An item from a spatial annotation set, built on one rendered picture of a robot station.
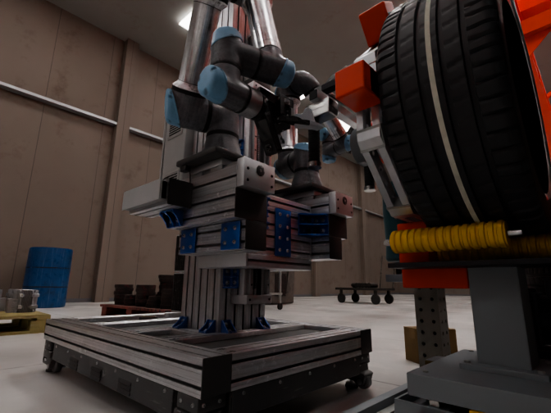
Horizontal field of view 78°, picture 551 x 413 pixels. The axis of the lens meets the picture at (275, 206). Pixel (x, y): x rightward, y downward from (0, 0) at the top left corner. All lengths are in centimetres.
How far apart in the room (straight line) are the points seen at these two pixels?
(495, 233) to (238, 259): 74
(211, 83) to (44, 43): 885
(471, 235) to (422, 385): 33
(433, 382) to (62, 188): 817
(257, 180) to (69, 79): 851
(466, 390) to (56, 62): 930
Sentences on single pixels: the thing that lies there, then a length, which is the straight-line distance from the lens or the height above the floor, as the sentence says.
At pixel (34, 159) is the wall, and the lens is 854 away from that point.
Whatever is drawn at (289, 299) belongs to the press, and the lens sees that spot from 762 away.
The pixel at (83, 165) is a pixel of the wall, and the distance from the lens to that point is 878.
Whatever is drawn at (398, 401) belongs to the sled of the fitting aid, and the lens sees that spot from 87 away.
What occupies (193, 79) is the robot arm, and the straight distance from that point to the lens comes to 120.
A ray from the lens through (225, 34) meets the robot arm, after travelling 91.
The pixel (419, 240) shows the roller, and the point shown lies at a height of 51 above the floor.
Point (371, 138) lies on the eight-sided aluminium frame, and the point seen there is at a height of 74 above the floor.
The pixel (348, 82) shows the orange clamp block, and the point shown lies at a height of 84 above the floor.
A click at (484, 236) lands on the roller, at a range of 83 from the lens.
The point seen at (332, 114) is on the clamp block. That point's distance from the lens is 106.
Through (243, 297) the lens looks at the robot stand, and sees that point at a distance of 131.
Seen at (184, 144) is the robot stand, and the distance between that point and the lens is 163.
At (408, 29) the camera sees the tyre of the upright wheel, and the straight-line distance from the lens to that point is 86.
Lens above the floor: 40
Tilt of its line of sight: 13 degrees up
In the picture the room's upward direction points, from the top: 1 degrees clockwise
